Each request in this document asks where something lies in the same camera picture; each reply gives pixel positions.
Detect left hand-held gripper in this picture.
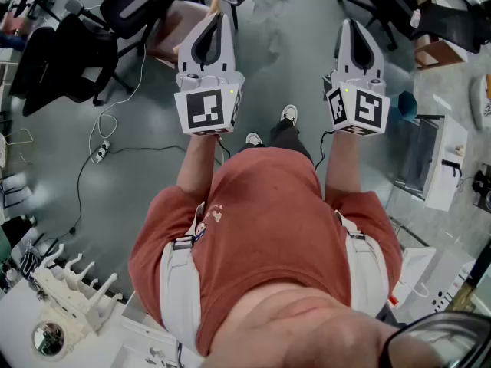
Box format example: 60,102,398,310
174,11,246,137

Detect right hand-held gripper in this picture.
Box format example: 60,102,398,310
321,18,392,138

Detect person's right forearm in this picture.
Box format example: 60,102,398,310
324,128,362,203

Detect person's left forearm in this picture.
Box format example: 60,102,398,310
176,132,224,203

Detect black mesh office chair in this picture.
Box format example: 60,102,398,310
9,0,136,117

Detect blue waste bin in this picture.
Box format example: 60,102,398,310
397,90,420,123

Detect brown cardboard box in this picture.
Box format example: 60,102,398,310
414,38,470,71

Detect person's right white shoe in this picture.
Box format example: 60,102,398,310
280,103,300,127

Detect black trousers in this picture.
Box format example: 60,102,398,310
269,119,312,161

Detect white cushion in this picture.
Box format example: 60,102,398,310
470,73,491,130

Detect white metal cabinet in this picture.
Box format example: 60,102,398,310
394,113,470,212

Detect white power strip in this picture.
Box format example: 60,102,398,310
94,139,113,159

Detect red t-shirt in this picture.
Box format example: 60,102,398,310
128,146,404,357

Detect white box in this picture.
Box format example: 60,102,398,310
398,245,439,295

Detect white hook rack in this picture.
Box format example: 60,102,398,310
29,242,124,337

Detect black eyeglasses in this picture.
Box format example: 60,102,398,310
382,310,491,368

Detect person's face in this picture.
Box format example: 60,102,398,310
209,285,437,368

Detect round mirror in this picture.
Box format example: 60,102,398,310
31,320,67,360

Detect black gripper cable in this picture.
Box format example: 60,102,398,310
313,128,335,169
216,134,232,165

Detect white power cable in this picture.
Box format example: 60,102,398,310
87,43,148,165

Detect black floor cable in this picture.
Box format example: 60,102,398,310
68,143,189,234

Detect gold wire chair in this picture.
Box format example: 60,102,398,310
0,127,35,168

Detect white harness strap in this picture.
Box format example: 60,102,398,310
333,209,393,318
159,201,209,353

